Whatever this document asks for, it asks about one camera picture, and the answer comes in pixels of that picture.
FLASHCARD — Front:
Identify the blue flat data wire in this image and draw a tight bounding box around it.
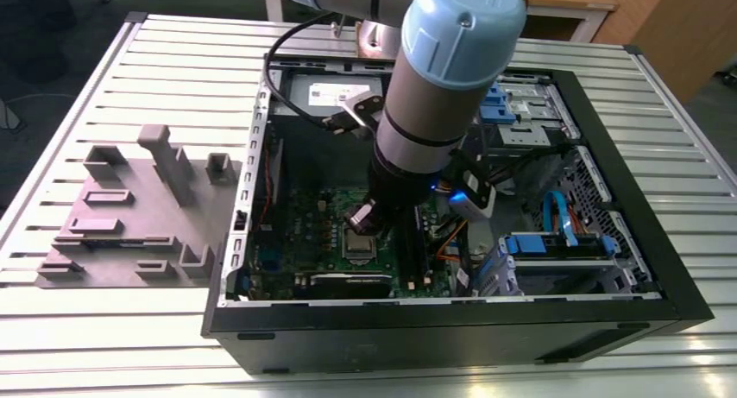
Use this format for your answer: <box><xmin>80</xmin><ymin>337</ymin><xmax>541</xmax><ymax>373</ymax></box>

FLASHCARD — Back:
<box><xmin>541</xmin><ymin>190</ymin><xmax>579</xmax><ymax>248</ymax></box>

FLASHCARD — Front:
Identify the black wire bundle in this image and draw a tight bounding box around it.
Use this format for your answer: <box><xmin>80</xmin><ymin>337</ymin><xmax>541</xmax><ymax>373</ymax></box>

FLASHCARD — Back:
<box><xmin>430</xmin><ymin>145</ymin><xmax>579</xmax><ymax>239</ymax></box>

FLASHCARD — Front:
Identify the hard disk in blue carrier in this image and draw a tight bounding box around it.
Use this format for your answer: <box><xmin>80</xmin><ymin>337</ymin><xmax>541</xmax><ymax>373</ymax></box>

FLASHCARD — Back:
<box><xmin>503</xmin><ymin>235</ymin><xmax>615</xmax><ymax>262</ymax></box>

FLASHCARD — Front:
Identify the black PC case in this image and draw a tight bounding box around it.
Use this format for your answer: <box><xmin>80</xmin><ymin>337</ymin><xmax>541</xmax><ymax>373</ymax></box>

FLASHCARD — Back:
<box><xmin>198</xmin><ymin>51</ymin><xmax>715</xmax><ymax>376</ymax></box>

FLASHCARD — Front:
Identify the loose cable with metal plug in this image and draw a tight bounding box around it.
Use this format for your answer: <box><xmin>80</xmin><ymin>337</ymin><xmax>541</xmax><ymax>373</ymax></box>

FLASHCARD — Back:
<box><xmin>328</xmin><ymin>9</ymin><xmax>349</xmax><ymax>39</ymax></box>

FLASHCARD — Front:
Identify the blue plastic disk carrier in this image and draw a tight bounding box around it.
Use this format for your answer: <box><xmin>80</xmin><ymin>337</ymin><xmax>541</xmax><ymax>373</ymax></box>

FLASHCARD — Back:
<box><xmin>477</xmin><ymin>85</ymin><xmax>518</xmax><ymax>125</ymax></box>

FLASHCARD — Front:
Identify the grey power supply unit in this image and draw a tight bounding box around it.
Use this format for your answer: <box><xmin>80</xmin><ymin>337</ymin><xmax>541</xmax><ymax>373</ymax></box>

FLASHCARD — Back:
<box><xmin>269</xmin><ymin>72</ymin><xmax>393</xmax><ymax>187</ymax></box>

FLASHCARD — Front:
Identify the silver disk bay cage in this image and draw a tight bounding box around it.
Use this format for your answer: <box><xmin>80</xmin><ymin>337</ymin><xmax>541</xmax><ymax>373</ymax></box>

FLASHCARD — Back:
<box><xmin>493</xmin><ymin>232</ymin><xmax>661</xmax><ymax>298</ymax></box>

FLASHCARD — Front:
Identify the orange wire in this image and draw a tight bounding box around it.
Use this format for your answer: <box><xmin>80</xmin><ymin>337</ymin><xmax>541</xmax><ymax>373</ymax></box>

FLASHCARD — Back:
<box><xmin>434</xmin><ymin>224</ymin><xmax>462</xmax><ymax>263</ymax></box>

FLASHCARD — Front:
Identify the silver drive cage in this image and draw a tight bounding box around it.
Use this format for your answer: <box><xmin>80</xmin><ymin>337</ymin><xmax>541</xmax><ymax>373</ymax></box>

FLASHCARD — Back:
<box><xmin>469</xmin><ymin>72</ymin><xmax>581</xmax><ymax>166</ymax></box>

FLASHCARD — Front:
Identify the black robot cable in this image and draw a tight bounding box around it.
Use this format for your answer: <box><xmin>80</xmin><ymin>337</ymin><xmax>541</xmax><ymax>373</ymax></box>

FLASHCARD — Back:
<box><xmin>260</xmin><ymin>11</ymin><xmax>352</xmax><ymax>136</ymax></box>

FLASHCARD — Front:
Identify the wooden desk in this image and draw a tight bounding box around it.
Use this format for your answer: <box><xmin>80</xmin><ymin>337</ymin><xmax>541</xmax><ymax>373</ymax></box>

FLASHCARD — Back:
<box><xmin>522</xmin><ymin>0</ymin><xmax>621</xmax><ymax>43</ymax></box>

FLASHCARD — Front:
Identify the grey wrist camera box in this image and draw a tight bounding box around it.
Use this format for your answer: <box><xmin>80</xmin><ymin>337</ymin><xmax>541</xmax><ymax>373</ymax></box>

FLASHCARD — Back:
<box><xmin>340</xmin><ymin>91</ymin><xmax>385</xmax><ymax>134</ymax></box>

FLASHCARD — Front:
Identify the black RAM slot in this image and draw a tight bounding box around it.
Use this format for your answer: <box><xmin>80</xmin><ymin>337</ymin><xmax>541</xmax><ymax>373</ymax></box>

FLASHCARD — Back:
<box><xmin>418</xmin><ymin>205</ymin><xmax>438</xmax><ymax>287</ymax></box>
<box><xmin>394</xmin><ymin>224</ymin><xmax>417</xmax><ymax>289</ymax></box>
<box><xmin>402</xmin><ymin>210</ymin><xmax>425</xmax><ymax>288</ymax></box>
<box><xmin>410</xmin><ymin>207</ymin><xmax>431</xmax><ymax>287</ymax></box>

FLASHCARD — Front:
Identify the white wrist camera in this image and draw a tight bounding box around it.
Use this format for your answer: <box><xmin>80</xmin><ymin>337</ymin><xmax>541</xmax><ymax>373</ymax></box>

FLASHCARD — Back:
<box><xmin>447</xmin><ymin>154</ymin><xmax>499</xmax><ymax>220</ymax></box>

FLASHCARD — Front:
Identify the white power supply label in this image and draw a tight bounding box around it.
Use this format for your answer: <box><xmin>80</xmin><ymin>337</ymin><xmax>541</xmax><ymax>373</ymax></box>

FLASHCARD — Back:
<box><xmin>308</xmin><ymin>82</ymin><xmax>369</xmax><ymax>108</ymax></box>

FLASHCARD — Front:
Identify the blue plastic drive rail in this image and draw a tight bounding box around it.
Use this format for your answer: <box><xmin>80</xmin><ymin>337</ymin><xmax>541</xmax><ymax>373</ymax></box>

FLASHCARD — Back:
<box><xmin>470</xmin><ymin>259</ymin><xmax>497</xmax><ymax>298</ymax></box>

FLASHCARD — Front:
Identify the green motherboard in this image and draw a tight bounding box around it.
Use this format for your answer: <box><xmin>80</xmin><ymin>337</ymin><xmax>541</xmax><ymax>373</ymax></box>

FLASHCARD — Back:
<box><xmin>245</xmin><ymin>184</ymin><xmax>457</xmax><ymax>300</ymax></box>

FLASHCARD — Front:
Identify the blue motherboard connector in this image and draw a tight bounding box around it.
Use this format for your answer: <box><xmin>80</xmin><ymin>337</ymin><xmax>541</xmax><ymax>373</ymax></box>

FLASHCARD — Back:
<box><xmin>258</xmin><ymin>247</ymin><xmax>284</xmax><ymax>273</ymax></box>

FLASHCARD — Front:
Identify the grey parts rack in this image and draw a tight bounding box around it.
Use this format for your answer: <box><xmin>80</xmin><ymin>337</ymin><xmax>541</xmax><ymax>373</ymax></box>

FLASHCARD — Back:
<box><xmin>34</xmin><ymin>123</ymin><xmax>242</xmax><ymax>289</ymax></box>

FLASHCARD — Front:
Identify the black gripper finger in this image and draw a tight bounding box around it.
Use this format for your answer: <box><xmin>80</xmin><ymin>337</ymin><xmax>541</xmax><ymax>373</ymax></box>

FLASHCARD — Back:
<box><xmin>342</xmin><ymin>198</ymin><xmax>397</xmax><ymax>238</ymax></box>

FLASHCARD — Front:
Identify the black office chair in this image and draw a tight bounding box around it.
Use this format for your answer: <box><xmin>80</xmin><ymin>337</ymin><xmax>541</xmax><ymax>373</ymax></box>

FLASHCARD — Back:
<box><xmin>0</xmin><ymin>0</ymin><xmax>80</xmax><ymax>86</ymax></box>

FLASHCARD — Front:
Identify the silver CPU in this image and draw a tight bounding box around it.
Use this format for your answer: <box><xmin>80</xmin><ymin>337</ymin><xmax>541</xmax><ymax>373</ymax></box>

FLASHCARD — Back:
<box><xmin>346</xmin><ymin>235</ymin><xmax>374</xmax><ymax>256</ymax></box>

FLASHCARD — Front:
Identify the wooden cabinet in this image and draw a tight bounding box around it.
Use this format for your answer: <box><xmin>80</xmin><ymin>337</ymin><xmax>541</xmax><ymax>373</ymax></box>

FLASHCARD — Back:
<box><xmin>591</xmin><ymin>0</ymin><xmax>737</xmax><ymax>105</ymax></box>

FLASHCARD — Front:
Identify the thin red wire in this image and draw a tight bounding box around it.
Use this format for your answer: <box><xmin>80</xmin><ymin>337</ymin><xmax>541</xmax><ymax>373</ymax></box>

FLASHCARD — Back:
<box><xmin>257</xmin><ymin>136</ymin><xmax>276</xmax><ymax>226</ymax></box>

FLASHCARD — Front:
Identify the black graphics card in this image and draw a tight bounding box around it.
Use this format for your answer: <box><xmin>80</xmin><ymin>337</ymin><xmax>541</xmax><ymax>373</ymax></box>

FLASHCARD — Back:
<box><xmin>292</xmin><ymin>271</ymin><xmax>397</xmax><ymax>300</ymax></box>

